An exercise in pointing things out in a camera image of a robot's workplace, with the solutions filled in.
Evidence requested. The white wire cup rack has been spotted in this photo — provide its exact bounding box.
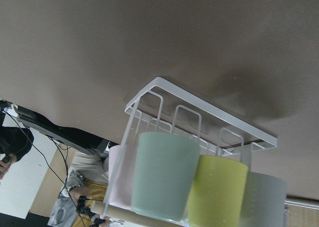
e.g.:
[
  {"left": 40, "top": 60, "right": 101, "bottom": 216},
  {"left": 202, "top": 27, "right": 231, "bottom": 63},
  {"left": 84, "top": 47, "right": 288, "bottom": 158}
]
[{"left": 92, "top": 77, "right": 277, "bottom": 227}]

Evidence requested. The grey plastic cup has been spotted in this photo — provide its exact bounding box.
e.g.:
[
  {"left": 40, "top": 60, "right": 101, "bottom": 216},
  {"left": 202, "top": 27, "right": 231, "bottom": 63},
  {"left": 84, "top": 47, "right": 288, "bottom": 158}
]
[{"left": 238, "top": 172, "right": 287, "bottom": 227}]

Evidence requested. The pink plastic cup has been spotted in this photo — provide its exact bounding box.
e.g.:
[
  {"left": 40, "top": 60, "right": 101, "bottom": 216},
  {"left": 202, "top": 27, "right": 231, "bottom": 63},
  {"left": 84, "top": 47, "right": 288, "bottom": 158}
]
[{"left": 109, "top": 145, "right": 137, "bottom": 211}]

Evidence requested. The green plastic cup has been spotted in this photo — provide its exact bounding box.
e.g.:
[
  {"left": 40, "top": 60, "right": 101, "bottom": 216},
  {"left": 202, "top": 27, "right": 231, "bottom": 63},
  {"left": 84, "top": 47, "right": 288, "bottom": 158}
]
[{"left": 131, "top": 132, "right": 200, "bottom": 222}]

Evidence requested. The yellow plastic cup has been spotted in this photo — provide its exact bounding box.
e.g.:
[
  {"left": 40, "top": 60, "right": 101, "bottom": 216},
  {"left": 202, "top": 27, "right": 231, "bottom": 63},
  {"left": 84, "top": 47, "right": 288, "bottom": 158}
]
[{"left": 187, "top": 155, "right": 248, "bottom": 227}]

